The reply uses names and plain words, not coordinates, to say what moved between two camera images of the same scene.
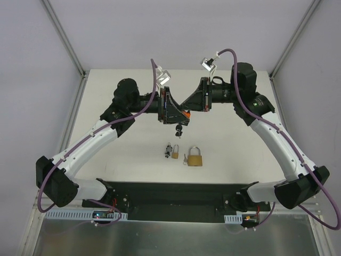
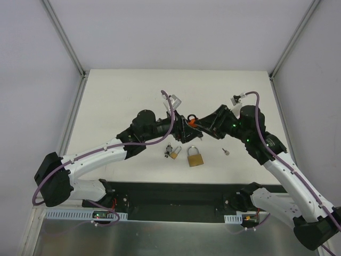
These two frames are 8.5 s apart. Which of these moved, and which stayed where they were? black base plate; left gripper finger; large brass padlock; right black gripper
Moved: left gripper finger; right black gripper
Stayed: large brass padlock; black base plate
